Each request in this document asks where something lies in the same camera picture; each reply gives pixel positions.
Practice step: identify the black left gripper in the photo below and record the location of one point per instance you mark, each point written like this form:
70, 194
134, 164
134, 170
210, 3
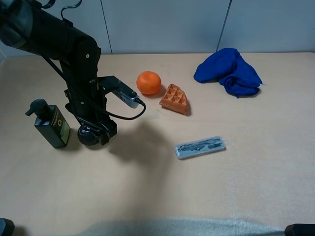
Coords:
85, 101

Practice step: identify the dark purple round fruit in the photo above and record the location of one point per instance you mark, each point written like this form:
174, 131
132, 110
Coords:
86, 136

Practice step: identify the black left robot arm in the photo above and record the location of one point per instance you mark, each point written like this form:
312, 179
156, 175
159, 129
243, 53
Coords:
25, 26

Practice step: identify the dark green pump bottle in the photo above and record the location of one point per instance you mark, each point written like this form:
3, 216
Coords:
50, 123

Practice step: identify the orange fruit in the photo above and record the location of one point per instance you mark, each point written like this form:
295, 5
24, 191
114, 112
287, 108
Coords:
148, 83

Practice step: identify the orange waffle piece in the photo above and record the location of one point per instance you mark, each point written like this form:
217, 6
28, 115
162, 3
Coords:
175, 100

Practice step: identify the clear plastic compass case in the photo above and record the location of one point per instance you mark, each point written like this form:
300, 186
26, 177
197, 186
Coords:
199, 147

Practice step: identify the blue crumpled cloth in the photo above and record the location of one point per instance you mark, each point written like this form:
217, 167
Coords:
228, 67

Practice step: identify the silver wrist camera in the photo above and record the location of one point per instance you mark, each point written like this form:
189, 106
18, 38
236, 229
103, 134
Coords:
129, 100

